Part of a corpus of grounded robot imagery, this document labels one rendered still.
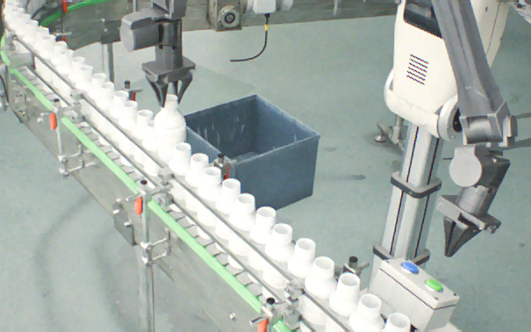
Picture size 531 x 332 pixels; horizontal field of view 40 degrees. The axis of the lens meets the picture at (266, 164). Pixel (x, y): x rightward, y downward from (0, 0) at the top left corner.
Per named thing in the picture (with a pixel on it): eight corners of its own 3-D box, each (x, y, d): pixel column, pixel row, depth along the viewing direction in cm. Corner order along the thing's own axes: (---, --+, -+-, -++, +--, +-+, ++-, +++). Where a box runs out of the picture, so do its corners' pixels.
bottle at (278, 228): (259, 301, 144) (264, 236, 135) (264, 281, 149) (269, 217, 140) (289, 306, 143) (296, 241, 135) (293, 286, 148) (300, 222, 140)
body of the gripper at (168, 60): (140, 71, 155) (139, 39, 151) (181, 61, 161) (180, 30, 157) (156, 83, 151) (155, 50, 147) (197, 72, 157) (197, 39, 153)
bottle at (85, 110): (92, 115, 203) (88, 61, 194) (105, 123, 200) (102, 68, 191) (75, 122, 199) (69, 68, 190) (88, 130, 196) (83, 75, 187)
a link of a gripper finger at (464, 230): (448, 264, 128) (470, 219, 125) (418, 243, 133) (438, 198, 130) (468, 262, 133) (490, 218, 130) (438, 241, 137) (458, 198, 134)
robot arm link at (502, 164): (518, 158, 126) (491, 144, 129) (502, 158, 121) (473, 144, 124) (501, 192, 128) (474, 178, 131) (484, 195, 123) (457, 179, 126)
